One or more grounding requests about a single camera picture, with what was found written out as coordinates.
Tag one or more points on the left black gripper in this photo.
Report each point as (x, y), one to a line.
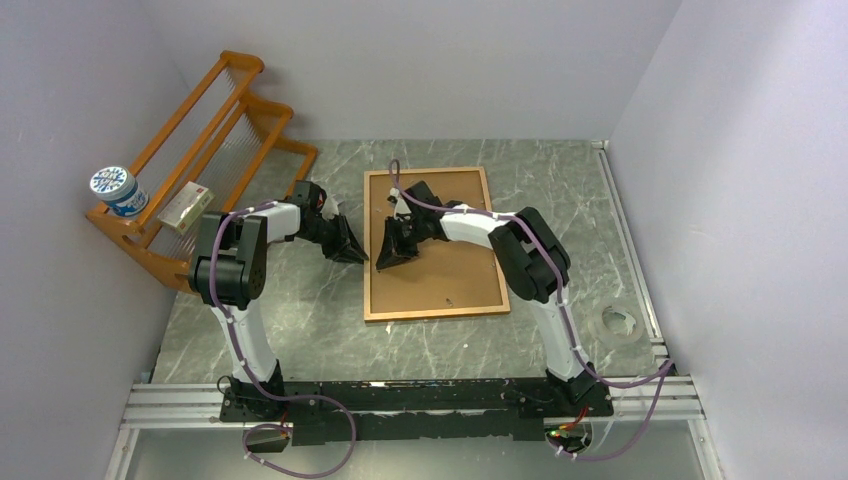
(346, 247)

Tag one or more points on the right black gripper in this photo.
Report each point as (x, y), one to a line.
(393, 252)

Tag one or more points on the brown backing board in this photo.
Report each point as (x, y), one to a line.
(450, 278)

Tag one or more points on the wooden picture frame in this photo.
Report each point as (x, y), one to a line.
(434, 245)

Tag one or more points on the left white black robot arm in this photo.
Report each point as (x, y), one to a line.
(228, 271)

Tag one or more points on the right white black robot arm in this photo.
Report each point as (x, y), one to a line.
(535, 267)

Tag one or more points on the orange wooden shelf rack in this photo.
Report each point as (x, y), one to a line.
(218, 138)

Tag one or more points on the white red small box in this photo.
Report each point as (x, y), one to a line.
(185, 207)

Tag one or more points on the clear tape roll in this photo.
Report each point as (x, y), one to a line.
(616, 323)

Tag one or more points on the blue white round tin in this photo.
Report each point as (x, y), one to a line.
(120, 191)

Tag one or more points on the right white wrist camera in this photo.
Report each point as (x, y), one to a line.
(398, 202)

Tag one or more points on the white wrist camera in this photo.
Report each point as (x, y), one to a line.
(330, 207)
(398, 202)

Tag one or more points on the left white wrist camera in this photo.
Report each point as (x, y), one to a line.
(330, 207)

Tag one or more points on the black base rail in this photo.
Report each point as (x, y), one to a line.
(337, 411)

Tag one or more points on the aluminium extrusion rail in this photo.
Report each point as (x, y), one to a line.
(197, 406)

